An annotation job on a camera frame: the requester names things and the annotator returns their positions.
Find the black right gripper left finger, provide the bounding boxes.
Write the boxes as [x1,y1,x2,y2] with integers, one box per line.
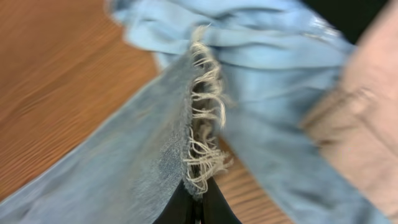
[153,180,197,224]

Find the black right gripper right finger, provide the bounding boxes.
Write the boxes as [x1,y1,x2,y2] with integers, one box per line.
[201,177,242,224]

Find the light blue denim jeans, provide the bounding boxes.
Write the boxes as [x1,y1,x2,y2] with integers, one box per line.
[1,26,232,224]

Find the light blue t-shirt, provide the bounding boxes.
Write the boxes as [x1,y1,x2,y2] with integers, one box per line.
[109,0,387,223]

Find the white pink cloth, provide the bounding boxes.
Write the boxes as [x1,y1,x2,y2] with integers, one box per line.
[303,1,397,223]

